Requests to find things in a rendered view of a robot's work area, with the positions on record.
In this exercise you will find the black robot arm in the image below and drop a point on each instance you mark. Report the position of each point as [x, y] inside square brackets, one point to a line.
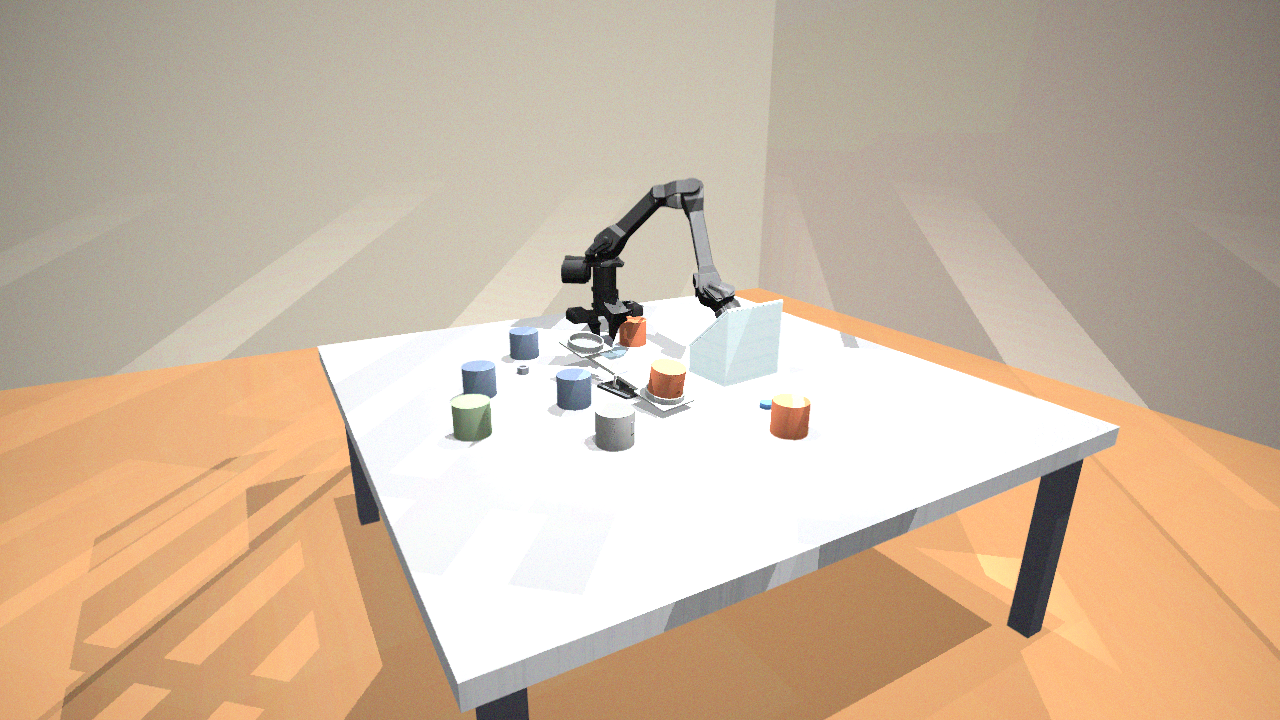
[609, 243]

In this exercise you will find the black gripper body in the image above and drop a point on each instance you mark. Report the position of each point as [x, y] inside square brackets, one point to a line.
[578, 315]

